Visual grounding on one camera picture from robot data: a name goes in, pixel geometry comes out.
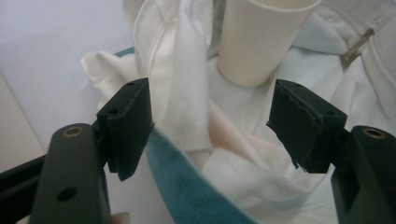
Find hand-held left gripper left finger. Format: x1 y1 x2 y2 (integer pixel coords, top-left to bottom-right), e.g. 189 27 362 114
28 77 155 224

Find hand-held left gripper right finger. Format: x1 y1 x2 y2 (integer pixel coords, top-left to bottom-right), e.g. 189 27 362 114
266 78 396 224

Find white tote bag coloured patches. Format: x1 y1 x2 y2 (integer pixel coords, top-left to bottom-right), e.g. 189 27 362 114
79 0 396 224

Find white paper cup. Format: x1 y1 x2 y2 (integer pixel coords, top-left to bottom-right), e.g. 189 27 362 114
217 0 323 89

